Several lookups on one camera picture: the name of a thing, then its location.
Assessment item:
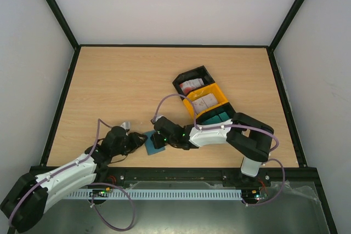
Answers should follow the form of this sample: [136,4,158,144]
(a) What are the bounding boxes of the teal card holder wallet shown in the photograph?
[144,130,166,156]

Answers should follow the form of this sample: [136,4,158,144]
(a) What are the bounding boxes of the black bin with red cards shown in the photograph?
[172,65,215,101]

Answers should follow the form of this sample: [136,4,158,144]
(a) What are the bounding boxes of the yellow bin with cards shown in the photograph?
[183,83,229,118]

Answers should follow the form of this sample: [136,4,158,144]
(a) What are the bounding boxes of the black bin with teal cards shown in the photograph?
[196,102,236,125]

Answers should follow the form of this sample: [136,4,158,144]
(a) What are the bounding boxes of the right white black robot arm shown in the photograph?
[151,113,279,178]

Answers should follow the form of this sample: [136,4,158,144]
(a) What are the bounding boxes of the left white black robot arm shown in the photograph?
[1,126,147,233]

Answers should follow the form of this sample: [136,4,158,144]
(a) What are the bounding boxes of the stack of cards yellow bin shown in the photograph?
[193,93,218,114]

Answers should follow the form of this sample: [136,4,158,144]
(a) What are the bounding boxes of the stack of white red cards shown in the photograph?
[179,78,204,94]

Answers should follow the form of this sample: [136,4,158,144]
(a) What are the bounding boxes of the teal card stack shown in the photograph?
[202,112,230,125]

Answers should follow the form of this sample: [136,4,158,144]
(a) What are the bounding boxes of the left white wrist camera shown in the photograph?
[120,121,131,133]

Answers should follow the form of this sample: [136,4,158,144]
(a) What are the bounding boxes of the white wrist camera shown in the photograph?
[120,121,131,133]
[151,117,160,124]

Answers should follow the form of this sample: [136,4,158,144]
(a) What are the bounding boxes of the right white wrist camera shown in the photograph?
[151,117,160,124]

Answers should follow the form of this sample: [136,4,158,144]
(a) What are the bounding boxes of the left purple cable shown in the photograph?
[8,118,137,231]

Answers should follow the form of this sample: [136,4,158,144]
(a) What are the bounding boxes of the purple cable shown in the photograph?
[8,118,137,231]
[155,94,286,208]

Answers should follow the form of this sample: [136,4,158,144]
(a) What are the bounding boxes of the light blue slotted cable duct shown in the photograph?
[66,189,242,201]

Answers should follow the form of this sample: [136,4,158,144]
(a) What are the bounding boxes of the black aluminium frame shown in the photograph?
[29,0,337,233]

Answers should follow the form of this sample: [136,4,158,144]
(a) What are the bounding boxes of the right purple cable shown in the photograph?
[155,94,286,208]

